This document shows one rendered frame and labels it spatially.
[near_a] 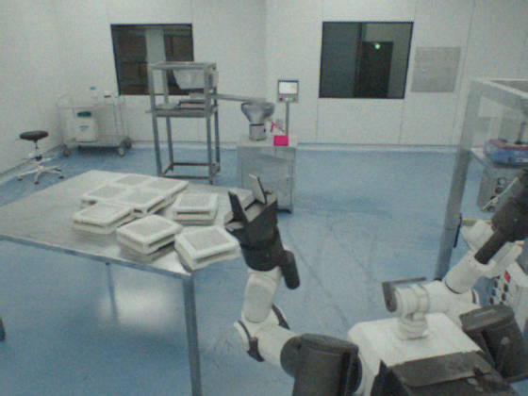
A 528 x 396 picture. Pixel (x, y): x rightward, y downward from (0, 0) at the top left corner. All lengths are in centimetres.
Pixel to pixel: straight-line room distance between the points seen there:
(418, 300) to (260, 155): 352
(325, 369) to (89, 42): 715
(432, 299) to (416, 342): 10
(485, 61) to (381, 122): 177
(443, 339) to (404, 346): 9
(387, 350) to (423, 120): 664
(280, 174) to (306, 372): 358
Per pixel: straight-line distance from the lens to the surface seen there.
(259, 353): 110
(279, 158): 432
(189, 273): 192
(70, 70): 786
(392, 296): 92
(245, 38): 700
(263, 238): 82
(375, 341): 96
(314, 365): 89
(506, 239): 112
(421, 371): 92
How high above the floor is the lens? 183
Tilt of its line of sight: 22 degrees down
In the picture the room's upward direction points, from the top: straight up
